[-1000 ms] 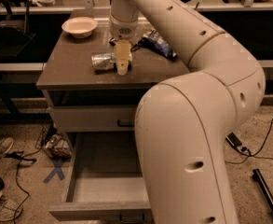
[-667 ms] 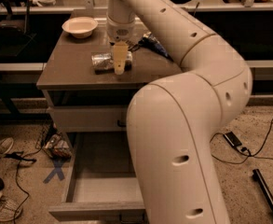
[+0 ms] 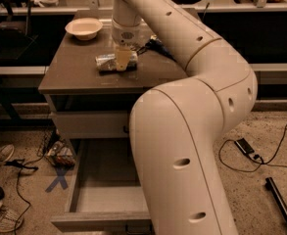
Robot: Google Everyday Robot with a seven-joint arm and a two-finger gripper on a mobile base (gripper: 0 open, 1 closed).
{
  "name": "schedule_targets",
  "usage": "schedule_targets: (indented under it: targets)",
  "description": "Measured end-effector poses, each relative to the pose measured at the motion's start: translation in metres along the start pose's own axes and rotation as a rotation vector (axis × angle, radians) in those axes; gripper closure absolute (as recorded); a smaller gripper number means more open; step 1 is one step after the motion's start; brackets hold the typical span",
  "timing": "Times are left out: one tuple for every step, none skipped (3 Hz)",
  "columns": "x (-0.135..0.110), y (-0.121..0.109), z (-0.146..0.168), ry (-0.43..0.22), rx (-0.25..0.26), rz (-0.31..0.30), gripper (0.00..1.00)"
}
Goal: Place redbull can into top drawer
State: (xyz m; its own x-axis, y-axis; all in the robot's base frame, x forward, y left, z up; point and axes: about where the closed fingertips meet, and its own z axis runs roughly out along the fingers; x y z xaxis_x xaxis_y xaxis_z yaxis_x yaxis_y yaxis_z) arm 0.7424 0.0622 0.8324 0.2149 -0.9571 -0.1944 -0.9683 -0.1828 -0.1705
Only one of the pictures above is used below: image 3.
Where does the black floor cable left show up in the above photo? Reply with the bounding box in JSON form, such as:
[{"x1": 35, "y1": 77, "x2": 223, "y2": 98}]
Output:
[{"x1": 4, "y1": 159, "x2": 40, "y2": 235}]

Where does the white sneaker lower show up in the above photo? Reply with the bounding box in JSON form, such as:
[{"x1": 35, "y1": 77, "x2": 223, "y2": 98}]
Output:
[{"x1": 0, "y1": 206, "x2": 24, "y2": 233}]

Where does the grey drawer cabinet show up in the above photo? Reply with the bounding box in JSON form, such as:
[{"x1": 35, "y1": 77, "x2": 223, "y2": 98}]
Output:
[{"x1": 39, "y1": 20, "x2": 185, "y2": 235}]

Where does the black chair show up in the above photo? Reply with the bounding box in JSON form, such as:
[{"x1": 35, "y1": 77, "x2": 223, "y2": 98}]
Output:
[{"x1": 0, "y1": 0, "x2": 35, "y2": 62}]

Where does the blue chip bag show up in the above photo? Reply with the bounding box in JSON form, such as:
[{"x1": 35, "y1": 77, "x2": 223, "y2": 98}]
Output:
[{"x1": 145, "y1": 35, "x2": 174, "y2": 60}]

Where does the white bowl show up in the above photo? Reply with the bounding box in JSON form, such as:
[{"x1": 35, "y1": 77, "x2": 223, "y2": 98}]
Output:
[{"x1": 65, "y1": 18, "x2": 103, "y2": 41}]

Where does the black bar on floor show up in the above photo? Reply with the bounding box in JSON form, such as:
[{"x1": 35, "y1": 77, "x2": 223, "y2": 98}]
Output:
[{"x1": 265, "y1": 177, "x2": 287, "y2": 223}]

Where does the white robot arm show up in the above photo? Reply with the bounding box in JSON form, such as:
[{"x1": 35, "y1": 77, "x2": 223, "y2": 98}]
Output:
[{"x1": 114, "y1": 0, "x2": 258, "y2": 235}]

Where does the closed grey middle drawer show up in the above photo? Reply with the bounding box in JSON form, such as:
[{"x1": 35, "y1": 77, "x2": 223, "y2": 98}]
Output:
[{"x1": 51, "y1": 111, "x2": 128, "y2": 139}]

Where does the blue tape cross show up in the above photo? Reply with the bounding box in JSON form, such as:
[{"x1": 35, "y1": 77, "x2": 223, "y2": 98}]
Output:
[{"x1": 46, "y1": 167, "x2": 68, "y2": 193}]

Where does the open grey bottom drawer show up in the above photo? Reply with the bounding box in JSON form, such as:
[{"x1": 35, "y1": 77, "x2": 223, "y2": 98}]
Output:
[{"x1": 51, "y1": 138, "x2": 153, "y2": 235}]

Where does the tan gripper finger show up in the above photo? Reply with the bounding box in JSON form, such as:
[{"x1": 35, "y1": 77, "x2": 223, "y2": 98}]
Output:
[{"x1": 115, "y1": 46, "x2": 131, "y2": 71}]

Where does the wire basket with items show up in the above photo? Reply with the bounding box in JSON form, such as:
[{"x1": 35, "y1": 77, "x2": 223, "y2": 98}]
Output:
[{"x1": 38, "y1": 128, "x2": 75, "y2": 167}]

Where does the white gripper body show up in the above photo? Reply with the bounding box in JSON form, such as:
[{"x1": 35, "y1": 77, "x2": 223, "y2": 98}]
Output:
[{"x1": 112, "y1": 20, "x2": 140, "y2": 46}]

